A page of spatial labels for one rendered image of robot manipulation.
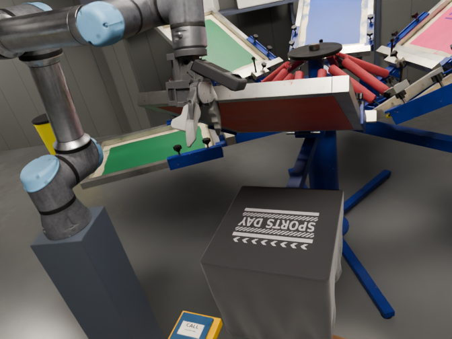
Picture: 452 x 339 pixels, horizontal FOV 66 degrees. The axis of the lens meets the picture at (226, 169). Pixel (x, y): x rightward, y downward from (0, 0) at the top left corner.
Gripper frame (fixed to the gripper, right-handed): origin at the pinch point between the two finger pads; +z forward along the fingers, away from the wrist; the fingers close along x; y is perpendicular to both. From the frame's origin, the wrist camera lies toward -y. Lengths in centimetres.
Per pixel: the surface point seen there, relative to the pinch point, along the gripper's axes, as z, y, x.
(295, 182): 34, -1, -82
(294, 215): 39, -6, -55
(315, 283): 50, -18, -27
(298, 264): 47, -13, -32
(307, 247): 44, -14, -40
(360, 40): -34, -21, -221
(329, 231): 42, -20, -49
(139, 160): 28, 94, -93
